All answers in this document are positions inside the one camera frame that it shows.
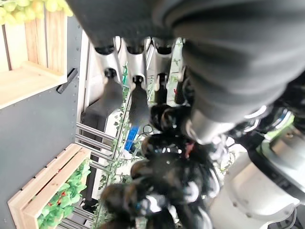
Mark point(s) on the grey metal cabinet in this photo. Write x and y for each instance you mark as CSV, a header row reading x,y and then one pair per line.
x,y
35,133

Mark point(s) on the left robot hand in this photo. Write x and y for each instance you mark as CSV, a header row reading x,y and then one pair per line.
x,y
214,47

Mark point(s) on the green artificial leaves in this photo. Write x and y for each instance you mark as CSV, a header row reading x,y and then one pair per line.
x,y
69,190

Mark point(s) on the wooden crate with leaves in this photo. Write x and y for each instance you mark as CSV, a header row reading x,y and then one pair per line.
x,y
47,176

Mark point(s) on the green ivy garland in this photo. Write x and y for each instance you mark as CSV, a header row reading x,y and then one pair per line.
x,y
119,152

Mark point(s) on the light wooden crate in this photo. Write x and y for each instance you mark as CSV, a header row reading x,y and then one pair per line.
x,y
35,76

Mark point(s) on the dark purple grape bunch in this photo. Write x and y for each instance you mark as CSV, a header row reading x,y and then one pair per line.
x,y
166,171

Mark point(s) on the blue plastic crate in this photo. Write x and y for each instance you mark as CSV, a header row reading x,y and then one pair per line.
x,y
131,139

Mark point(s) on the green grape bunch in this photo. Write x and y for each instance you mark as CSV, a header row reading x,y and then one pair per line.
x,y
21,9

